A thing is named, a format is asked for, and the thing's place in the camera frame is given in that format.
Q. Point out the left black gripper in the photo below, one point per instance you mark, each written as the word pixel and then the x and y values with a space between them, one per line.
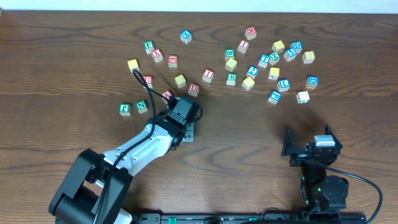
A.
pixel 171 101

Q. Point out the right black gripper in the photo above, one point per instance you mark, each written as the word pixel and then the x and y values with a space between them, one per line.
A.
pixel 306 155

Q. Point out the yellow O block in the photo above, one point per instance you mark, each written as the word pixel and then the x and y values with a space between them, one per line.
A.
pixel 180 81

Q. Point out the green R block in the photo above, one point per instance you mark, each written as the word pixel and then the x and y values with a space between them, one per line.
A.
pixel 231 79

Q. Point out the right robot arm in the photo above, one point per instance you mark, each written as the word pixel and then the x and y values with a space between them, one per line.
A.
pixel 324 194

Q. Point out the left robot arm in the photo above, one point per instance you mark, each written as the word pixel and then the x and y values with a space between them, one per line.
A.
pixel 95 187

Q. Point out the red A block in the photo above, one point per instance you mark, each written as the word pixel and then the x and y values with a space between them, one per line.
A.
pixel 166 96

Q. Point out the red U block centre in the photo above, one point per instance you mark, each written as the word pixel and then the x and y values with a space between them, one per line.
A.
pixel 193 89

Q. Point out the red u block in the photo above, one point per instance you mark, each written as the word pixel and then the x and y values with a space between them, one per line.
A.
pixel 149 80
pixel 193 89

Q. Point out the green N block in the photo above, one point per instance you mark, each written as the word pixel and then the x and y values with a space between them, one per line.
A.
pixel 141 106

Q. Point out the plain wood L block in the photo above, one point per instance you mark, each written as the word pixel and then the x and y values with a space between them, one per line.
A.
pixel 302 97

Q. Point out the red I block centre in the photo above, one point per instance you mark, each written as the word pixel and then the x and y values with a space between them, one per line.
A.
pixel 208 75

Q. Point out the red i block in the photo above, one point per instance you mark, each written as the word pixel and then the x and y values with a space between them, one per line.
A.
pixel 208 75
pixel 243 46

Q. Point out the red U block left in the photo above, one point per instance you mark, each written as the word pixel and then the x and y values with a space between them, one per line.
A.
pixel 149 80

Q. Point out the red E block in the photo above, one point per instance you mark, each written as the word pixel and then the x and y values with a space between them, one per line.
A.
pixel 173 61

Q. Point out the blue P block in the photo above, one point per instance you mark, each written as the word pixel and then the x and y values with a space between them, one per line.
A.
pixel 275 97

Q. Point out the blue D block right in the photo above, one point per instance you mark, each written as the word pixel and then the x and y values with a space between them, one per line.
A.
pixel 312 82

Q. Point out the blue d block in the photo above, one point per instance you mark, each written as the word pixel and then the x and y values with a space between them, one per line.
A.
pixel 296 46
pixel 312 82

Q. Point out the green J block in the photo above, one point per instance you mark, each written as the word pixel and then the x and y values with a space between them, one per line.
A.
pixel 125 109

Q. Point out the blue L block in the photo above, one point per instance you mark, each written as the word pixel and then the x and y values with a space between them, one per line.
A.
pixel 283 85

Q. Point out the red X block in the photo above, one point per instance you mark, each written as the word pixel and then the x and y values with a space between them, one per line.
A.
pixel 157 55

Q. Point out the yellow block far left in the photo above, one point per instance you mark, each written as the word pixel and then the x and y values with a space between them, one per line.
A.
pixel 133 65

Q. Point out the yellow block centre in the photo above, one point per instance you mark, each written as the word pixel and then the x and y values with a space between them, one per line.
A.
pixel 231 64

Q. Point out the yellow S block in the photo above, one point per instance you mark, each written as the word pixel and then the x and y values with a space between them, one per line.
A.
pixel 248 83

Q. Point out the green F block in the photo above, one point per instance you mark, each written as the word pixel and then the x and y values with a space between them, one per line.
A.
pixel 149 46

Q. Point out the yellow block hammer side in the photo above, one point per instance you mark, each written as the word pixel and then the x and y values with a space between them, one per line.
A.
pixel 274 73

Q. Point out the green B block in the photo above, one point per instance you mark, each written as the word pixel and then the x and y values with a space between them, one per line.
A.
pixel 229 53

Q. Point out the blue X block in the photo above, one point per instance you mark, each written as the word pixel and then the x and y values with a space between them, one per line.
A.
pixel 186 36

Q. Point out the blue 2 block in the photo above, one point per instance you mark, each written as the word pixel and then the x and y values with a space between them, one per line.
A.
pixel 252 72

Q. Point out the yellow 8 block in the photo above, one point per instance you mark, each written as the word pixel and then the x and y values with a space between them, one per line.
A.
pixel 308 57

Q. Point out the blue 5 block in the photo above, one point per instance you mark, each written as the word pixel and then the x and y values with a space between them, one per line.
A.
pixel 290 54

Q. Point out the green Z block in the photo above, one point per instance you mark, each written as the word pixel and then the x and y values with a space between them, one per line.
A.
pixel 274 58

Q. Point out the blue T block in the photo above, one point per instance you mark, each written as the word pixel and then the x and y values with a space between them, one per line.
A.
pixel 264 61

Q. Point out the red I block upper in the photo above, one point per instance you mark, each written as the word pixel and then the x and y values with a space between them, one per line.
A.
pixel 243 46

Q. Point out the blue D block upper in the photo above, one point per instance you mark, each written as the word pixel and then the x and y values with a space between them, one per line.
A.
pixel 296 46

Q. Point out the yellow block upper right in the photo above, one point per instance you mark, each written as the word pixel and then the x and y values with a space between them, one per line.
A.
pixel 278 46

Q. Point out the red block top right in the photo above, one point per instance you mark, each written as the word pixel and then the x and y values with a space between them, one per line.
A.
pixel 251 33

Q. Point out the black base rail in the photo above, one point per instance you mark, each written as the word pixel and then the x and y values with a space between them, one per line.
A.
pixel 269 217

